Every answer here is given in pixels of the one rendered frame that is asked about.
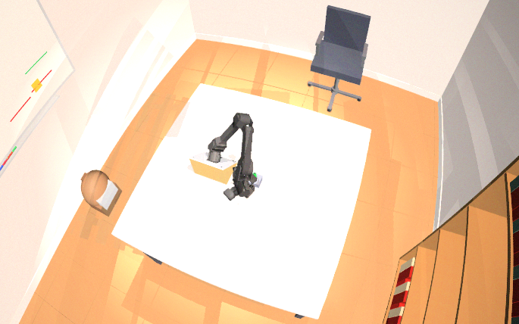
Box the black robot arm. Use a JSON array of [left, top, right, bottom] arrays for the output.
[[206, 112, 255, 199]]

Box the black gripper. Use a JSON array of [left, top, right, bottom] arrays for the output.
[[224, 174, 257, 201]]

